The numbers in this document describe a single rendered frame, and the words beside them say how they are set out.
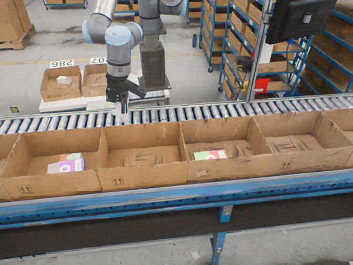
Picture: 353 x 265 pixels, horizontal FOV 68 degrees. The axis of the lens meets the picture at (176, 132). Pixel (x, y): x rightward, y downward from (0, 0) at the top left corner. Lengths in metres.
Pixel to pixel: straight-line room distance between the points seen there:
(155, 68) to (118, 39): 1.17
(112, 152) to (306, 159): 0.97
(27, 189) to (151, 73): 1.28
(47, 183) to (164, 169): 0.50
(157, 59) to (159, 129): 0.86
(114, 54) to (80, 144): 0.61
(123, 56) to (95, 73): 1.52
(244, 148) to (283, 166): 0.25
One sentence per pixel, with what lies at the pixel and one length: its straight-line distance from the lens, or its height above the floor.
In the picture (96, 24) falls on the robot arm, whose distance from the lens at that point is 1.17.
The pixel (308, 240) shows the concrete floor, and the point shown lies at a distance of 2.33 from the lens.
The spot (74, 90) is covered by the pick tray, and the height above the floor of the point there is 0.82.
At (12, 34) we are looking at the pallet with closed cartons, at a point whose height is 0.26.
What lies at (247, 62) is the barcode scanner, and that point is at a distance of 1.98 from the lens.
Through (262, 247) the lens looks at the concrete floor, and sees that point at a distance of 2.18.
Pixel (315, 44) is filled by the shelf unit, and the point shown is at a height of 0.74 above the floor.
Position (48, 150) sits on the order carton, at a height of 0.92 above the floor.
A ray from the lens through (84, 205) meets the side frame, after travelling 1.24.
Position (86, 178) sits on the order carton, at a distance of 1.20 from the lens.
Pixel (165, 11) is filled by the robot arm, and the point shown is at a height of 1.36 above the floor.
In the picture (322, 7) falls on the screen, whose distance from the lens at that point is 1.96.
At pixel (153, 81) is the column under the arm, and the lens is 2.19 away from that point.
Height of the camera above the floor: 1.88
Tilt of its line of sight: 40 degrees down
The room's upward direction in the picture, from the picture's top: straight up
